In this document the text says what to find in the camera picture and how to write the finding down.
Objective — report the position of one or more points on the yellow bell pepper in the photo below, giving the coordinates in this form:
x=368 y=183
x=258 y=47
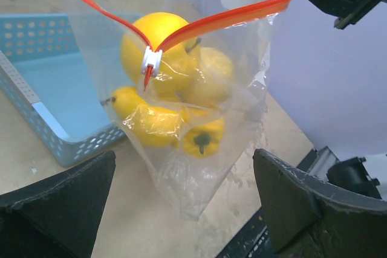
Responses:
x=203 y=139

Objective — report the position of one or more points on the small yellow pear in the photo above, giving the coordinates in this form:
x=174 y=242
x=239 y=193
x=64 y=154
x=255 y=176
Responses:
x=152 y=125

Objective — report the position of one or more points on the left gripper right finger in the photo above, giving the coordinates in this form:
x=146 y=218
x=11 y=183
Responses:
x=351 y=225

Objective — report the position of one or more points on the blue plastic basket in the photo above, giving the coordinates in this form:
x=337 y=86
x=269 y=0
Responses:
x=45 y=77

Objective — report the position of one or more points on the pale yellow pear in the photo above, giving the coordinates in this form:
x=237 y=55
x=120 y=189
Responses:
x=211 y=85

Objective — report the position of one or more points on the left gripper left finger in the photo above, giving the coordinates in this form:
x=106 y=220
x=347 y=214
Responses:
x=58 y=216

